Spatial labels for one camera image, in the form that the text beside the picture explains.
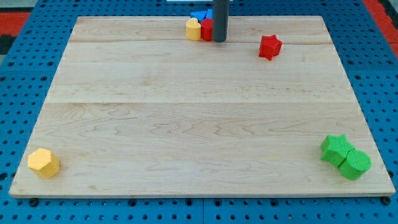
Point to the red star block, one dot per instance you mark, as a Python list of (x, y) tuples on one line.
[(270, 46)]

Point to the blue triangle block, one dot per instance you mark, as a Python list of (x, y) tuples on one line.
[(199, 15)]

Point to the yellow hexagon block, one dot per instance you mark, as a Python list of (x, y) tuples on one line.
[(43, 163)]

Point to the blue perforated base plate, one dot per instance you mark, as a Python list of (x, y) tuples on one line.
[(31, 62)]

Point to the blue cube block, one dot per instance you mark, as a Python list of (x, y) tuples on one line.
[(209, 14)]

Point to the green cylinder block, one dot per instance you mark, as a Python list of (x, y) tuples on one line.
[(355, 165)]

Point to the light wooden board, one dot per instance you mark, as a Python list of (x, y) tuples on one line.
[(136, 110)]

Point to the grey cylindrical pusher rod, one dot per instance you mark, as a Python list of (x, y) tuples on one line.
[(220, 20)]

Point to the yellow heart block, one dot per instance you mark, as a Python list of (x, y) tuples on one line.
[(193, 29)]

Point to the red cylinder block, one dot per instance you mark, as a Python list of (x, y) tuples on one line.
[(207, 29)]

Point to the green star block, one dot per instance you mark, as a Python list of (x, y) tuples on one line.
[(335, 149)]

